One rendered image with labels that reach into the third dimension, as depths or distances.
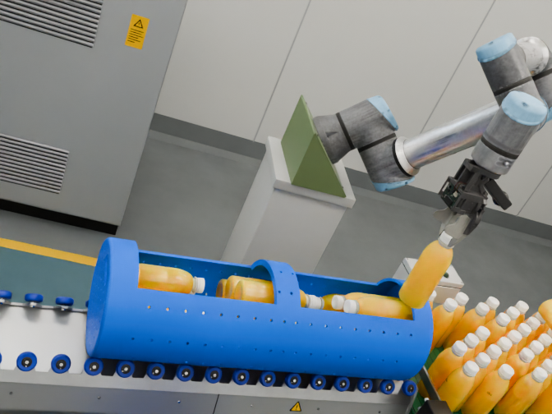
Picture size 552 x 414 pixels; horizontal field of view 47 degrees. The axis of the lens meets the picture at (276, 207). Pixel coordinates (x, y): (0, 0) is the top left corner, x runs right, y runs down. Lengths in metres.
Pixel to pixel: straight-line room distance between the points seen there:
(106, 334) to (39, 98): 1.83
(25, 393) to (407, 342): 0.96
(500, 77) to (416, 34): 2.95
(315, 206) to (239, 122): 2.23
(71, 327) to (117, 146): 1.59
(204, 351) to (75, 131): 1.84
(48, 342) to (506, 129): 1.18
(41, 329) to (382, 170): 1.28
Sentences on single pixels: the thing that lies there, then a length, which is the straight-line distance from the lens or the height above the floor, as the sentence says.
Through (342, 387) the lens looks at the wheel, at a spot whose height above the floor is 0.96.
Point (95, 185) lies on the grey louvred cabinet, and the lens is 3.32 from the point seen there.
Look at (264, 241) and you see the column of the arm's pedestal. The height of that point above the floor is 0.81.
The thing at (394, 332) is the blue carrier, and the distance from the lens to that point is 1.73.
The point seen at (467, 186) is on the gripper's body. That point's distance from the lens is 1.49.
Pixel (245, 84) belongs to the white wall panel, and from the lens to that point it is 4.41.
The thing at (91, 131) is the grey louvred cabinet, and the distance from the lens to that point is 3.16.
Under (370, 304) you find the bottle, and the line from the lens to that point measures 1.75.
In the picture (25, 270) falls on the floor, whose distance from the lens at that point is 3.23.
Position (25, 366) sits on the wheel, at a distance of 1.59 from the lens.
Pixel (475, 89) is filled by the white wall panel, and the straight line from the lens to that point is 4.81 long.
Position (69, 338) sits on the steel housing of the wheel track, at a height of 0.93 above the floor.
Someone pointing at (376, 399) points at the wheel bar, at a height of 0.92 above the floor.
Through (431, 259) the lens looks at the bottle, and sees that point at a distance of 1.58.
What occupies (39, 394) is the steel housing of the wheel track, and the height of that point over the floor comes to 0.88.
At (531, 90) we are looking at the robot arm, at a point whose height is 1.86.
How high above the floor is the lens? 2.19
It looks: 31 degrees down
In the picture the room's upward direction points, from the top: 24 degrees clockwise
